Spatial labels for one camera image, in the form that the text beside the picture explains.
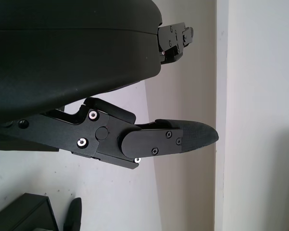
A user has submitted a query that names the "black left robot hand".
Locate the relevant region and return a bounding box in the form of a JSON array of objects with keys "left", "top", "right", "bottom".
[{"left": 0, "top": 0, "right": 219, "bottom": 170}]

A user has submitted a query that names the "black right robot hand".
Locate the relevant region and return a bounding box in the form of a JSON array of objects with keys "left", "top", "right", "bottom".
[{"left": 63, "top": 197, "right": 83, "bottom": 231}]

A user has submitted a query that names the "black camera box base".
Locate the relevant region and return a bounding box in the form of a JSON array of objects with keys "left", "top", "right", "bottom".
[{"left": 0, "top": 192, "right": 60, "bottom": 231}]

